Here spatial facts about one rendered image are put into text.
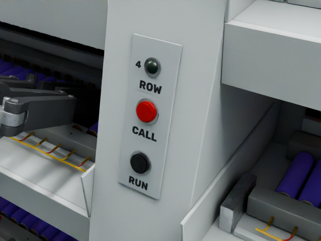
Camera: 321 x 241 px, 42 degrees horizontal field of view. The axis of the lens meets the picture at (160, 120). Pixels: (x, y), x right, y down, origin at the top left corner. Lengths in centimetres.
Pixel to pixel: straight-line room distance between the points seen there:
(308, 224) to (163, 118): 15
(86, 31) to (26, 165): 17
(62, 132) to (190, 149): 19
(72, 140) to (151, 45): 18
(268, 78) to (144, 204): 14
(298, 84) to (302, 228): 14
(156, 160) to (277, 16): 13
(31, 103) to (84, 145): 12
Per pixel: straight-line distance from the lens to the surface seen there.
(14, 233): 63
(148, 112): 31
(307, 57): 27
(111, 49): 33
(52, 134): 47
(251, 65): 28
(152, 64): 30
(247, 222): 39
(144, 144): 32
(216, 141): 33
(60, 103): 37
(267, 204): 37
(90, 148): 43
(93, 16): 34
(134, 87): 32
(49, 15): 38
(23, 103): 32
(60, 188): 43
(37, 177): 45
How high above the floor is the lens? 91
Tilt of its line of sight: 21 degrees down
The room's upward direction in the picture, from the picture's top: 8 degrees clockwise
